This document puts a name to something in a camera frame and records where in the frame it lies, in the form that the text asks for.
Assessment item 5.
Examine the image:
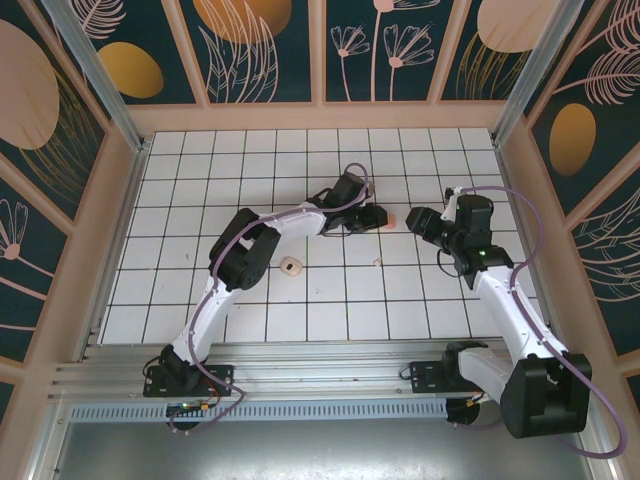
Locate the grey sheet metal panel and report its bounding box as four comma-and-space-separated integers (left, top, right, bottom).
49, 419, 601, 480

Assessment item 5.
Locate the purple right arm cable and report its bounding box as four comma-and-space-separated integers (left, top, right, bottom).
447, 183, 629, 460

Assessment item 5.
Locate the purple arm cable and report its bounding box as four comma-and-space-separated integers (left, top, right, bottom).
167, 162, 374, 436
447, 183, 629, 460

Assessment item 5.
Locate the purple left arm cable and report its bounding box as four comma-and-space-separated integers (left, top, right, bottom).
167, 162, 374, 436

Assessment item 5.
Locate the aluminium frame post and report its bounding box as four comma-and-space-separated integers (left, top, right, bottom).
489, 0, 576, 146
39, 0, 151, 154

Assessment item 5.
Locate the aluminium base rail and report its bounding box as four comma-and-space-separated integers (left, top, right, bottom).
47, 339, 594, 401

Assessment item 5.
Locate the grey slotted cable duct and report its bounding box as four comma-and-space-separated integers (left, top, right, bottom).
67, 397, 451, 424

